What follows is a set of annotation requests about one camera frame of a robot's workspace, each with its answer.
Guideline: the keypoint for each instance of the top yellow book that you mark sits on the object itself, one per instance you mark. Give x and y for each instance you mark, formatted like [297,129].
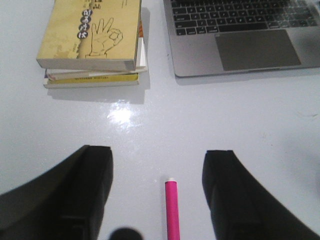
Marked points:
[95,35]

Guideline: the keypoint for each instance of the pink highlighter pen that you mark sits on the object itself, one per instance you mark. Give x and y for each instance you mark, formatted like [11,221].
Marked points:
[172,210]

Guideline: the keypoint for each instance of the middle white book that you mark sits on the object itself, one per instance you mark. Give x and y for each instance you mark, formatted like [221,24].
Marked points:
[140,67]

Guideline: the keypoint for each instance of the bottom yellow book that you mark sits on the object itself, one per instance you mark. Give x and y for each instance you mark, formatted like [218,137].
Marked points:
[92,81]

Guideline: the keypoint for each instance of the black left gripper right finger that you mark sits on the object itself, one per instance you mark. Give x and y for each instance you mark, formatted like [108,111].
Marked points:
[241,208]

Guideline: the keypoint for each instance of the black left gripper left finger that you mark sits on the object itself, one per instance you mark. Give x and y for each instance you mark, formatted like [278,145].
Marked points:
[65,203]

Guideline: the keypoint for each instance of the grey laptop computer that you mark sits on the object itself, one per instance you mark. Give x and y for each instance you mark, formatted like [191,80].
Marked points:
[217,37]

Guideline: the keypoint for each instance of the yellow book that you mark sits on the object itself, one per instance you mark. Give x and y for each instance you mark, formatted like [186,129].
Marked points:
[95,35]
[92,81]

